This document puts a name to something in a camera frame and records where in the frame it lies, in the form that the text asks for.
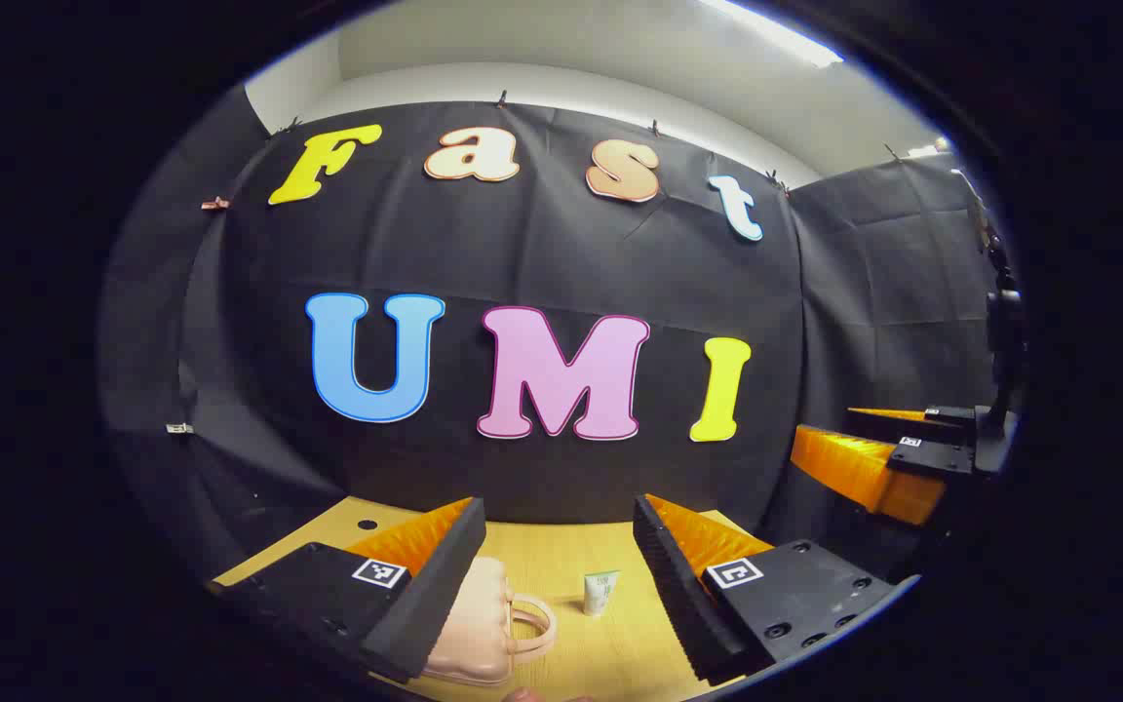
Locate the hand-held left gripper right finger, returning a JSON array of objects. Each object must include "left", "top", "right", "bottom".
[{"left": 633, "top": 493, "right": 918, "bottom": 685}]

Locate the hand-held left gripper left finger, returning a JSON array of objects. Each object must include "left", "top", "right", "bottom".
[{"left": 211, "top": 497, "right": 487, "bottom": 683}]

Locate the small pink suitcase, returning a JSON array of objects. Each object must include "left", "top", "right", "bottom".
[{"left": 420, "top": 556, "right": 558, "bottom": 686}]

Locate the white green skin care tube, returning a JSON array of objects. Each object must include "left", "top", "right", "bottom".
[{"left": 583, "top": 570, "right": 619, "bottom": 617}]

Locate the black backdrop cloth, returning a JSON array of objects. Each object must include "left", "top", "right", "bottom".
[{"left": 98, "top": 88, "right": 1011, "bottom": 586}]

